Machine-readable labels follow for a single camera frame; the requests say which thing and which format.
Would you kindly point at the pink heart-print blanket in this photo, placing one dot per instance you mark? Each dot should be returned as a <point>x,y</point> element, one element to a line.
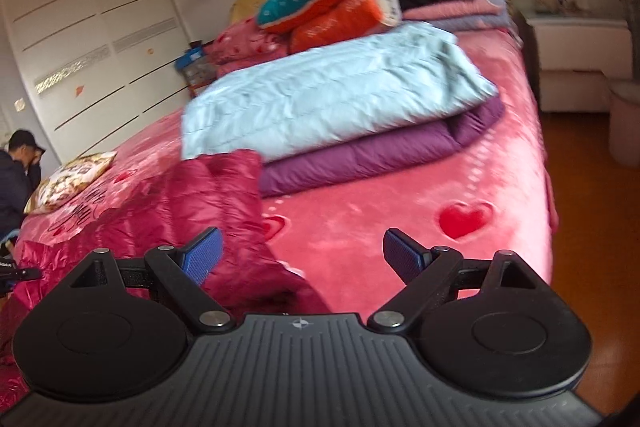
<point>400,182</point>

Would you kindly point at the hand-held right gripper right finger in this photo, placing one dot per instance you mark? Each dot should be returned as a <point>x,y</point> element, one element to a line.
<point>402,257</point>

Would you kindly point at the white nightstand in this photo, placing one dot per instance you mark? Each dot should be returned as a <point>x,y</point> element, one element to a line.
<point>575,52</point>

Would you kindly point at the printed cushion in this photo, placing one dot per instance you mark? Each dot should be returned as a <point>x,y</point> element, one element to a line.
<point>70,179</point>

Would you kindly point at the white wardrobe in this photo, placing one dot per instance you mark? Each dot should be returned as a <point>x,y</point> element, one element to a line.
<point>100,32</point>

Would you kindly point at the blue box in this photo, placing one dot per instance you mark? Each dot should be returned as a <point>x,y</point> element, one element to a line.
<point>197,69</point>

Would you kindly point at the red down jacket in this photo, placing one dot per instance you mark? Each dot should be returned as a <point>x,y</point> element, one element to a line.
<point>210,197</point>

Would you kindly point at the purple quilt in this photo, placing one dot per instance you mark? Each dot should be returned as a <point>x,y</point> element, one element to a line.
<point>350,162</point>

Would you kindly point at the red patterned quilt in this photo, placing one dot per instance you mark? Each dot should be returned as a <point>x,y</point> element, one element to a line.
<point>240,39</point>

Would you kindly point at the light blue quilt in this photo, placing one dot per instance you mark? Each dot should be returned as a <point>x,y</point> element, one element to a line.
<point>325,92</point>

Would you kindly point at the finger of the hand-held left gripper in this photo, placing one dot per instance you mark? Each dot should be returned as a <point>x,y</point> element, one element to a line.
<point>27,274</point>

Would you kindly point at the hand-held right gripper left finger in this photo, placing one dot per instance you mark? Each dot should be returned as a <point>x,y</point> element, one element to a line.
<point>202,257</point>

